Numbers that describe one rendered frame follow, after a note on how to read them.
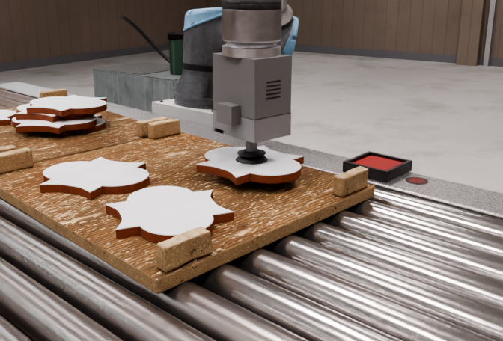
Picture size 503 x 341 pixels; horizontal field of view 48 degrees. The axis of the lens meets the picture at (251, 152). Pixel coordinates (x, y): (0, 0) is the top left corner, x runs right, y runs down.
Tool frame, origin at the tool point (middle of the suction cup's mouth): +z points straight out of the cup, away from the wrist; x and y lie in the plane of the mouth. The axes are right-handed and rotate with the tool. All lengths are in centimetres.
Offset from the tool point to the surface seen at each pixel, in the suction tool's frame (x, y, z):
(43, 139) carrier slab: -13.5, -38.4, 1.7
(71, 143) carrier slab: -11.0, -32.5, 1.7
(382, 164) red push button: 20.2, 6.7, 2.3
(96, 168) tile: -15.5, -14.3, 0.5
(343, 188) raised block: 3.5, 13.1, 0.2
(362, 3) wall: 746, -574, 8
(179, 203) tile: -14.1, 3.7, 0.4
